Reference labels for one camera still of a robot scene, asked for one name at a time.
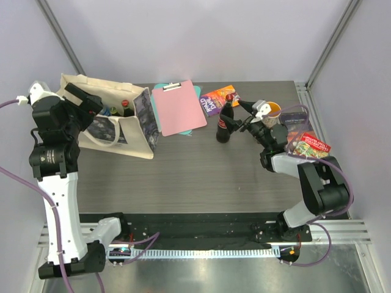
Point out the red Treehouse book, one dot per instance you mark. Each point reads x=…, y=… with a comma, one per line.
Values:
x=310, y=146

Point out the dark purple book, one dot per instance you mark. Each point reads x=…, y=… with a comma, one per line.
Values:
x=295, y=121

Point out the pink clipboard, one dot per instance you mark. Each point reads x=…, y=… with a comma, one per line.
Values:
x=178, y=108

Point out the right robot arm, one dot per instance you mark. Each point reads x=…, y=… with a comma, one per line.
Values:
x=325, y=188

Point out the slotted cable duct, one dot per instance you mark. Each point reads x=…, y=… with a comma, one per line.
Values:
x=273, y=252

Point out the canvas tote bag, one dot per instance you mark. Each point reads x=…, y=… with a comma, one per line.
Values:
x=135, y=136

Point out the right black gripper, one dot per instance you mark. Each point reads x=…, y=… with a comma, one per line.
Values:
x=231, y=123

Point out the Pocari Sweat plastic bottle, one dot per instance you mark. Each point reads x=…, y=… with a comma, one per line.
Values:
x=105, y=111

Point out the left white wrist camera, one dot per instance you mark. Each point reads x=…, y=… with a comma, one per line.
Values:
x=37, y=91

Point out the Roald Dahl book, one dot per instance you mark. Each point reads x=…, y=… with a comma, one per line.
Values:
x=213, y=102

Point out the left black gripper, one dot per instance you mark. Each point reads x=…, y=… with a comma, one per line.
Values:
x=88, y=108

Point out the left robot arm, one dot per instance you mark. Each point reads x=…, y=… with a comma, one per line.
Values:
x=54, y=163

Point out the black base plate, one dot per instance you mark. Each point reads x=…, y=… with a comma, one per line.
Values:
x=206, y=231

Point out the white mug orange inside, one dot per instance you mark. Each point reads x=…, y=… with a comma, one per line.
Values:
x=273, y=116

